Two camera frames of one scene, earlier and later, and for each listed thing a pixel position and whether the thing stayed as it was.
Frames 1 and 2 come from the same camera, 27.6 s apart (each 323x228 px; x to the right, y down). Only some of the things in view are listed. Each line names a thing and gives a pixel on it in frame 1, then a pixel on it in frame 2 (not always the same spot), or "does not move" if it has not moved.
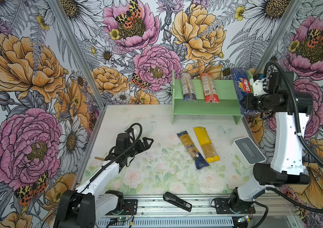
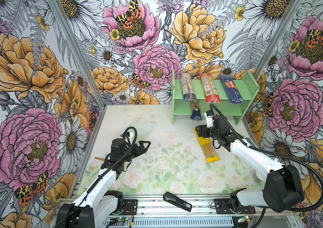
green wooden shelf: [229, 105] does not move
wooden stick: [99, 158] does not move
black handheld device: [176, 201] does not move
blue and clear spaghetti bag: [198, 157] -> [195, 115]
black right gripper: [248, 105] -> [202, 128]
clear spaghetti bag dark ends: [188, 88] does not move
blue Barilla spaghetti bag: [243, 86] -> [233, 95]
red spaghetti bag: [211, 95] does not move
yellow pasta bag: [204, 140] does not move
